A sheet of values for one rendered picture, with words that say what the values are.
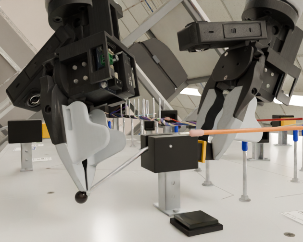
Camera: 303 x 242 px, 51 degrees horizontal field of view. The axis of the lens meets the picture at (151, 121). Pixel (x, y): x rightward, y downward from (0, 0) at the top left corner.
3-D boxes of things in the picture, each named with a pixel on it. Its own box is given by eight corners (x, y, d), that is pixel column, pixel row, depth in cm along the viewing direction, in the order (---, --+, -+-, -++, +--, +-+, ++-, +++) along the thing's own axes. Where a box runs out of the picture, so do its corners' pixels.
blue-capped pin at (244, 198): (236, 199, 41) (236, 133, 41) (245, 198, 42) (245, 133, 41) (244, 202, 40) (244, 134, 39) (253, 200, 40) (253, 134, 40)
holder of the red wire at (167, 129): (170, 140, 108) (170, 109, 108) (178, 145, 95) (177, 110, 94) (156, 141, 108) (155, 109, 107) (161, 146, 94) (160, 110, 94)
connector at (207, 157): (171, 156, 39) (172, 140, 39) (203, 156, 41) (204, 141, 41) (183, 160, 36) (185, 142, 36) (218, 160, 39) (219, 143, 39)
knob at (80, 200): (75, 203, 34) (72, 191, 34) (87, 199, 34) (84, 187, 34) (77, 207, 33) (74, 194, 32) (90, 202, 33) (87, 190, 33)
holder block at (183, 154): (140, 166, 38) (140, 134, 38) (181, 163, 41) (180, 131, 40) (154, 173, 34) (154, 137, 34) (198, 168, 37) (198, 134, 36)
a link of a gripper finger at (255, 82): (252, 120, 35) (270, 53, 37) (242, 115, 35) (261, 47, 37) (225, 124, 40) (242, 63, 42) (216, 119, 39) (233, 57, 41)
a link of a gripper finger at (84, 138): (107, 183, 29) (97, 89, 31) (55, 193, 31) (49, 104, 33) (123, 183, 31) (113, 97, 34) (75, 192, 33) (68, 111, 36)
